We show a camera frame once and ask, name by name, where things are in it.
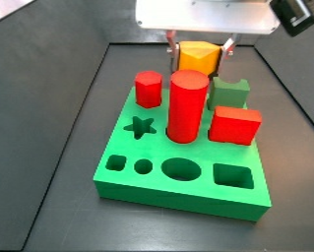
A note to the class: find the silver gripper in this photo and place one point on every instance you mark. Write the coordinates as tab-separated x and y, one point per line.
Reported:
232	16

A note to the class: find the yellow three prong block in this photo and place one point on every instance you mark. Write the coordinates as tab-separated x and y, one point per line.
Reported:
198	56

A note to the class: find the green shape sorter board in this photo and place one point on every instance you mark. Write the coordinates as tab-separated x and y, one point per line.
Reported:
204	177

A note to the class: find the tall red cylinder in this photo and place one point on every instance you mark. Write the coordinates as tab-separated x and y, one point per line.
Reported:
188	94

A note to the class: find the green notched block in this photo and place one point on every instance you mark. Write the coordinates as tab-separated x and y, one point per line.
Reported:
228	94

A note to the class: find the short red hexagonal peg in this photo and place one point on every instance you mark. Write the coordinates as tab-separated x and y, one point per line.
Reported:
148	89

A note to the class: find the red rectangular block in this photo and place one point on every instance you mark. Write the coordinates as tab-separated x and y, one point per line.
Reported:
235	125

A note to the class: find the black camera box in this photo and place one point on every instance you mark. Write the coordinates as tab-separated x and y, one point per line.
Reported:
296	14

